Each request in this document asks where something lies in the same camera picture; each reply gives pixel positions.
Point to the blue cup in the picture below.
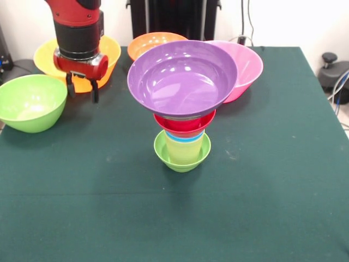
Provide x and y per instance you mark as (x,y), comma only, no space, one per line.
(185,140)

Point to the large yellow bowl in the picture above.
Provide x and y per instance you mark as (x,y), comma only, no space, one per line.
(113,52)

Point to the small green bowl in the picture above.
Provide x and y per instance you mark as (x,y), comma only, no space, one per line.
(182,167)

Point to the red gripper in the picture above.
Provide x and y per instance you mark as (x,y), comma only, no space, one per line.
(81,68)

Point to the black equipment box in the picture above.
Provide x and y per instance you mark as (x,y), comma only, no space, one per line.
(5,60)

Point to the orange bowl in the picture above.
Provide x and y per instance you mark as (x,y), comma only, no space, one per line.
(141,45)

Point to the dark green tablecloth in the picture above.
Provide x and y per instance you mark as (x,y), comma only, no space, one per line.
(136,218)

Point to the large pink bowl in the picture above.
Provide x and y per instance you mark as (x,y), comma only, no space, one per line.
(248,71)

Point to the purple bowl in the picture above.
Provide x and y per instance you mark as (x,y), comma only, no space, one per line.
(177,82)

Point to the yellow cup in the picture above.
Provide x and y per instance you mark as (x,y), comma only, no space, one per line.
(184,152)

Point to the small red bowl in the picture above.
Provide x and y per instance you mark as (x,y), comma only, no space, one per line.
(182,131)

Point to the large green bowl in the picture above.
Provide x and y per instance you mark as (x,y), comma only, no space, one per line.
(32,103)

